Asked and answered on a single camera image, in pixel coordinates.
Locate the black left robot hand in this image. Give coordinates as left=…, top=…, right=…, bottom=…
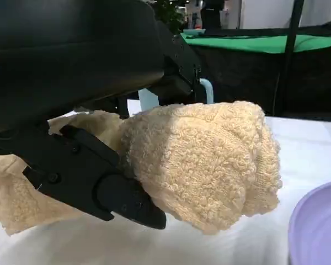
left=0, top=0, right=201, bottom=230

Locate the beige towel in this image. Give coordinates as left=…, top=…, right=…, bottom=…
left=0, top=100, right=282, bottom=237

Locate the pale green mug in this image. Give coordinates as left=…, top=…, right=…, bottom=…
left=137, top=77, right=215, bottom=112

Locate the green leafy plant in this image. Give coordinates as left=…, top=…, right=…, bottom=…
left=154, top=0, right=187, bottom=35

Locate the teal folded cloth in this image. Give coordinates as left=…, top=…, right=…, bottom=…
left=183, top=28, right=207, bottom=36

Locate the person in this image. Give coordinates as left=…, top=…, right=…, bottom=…
left=200, top=0, right=226, bottom=30

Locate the green cloth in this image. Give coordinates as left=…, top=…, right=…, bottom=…
left=180, top=31, right=331, bottom=55

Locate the black table skirt cloth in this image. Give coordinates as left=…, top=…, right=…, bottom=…
left=191, top=45, right=331, bottom=122

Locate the black backdrop cloth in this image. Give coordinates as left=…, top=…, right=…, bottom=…
left=206, top=19, right=331, bottom=38

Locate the lilac plate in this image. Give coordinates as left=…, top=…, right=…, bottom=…
left=288, top=178, right=331, bottom=265

